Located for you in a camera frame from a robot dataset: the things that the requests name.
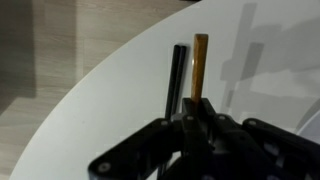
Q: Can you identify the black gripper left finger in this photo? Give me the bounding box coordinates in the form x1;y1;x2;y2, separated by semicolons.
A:
88;98;208;180

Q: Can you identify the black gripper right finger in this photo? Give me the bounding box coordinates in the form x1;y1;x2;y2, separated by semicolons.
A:
199;97;320;180

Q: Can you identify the metal spoon with wooden handle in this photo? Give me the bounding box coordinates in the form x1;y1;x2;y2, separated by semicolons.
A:
190;33;210;104

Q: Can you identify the black chopstick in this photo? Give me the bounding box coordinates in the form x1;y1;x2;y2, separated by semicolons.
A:
164;44;182;121
170;45;188;118

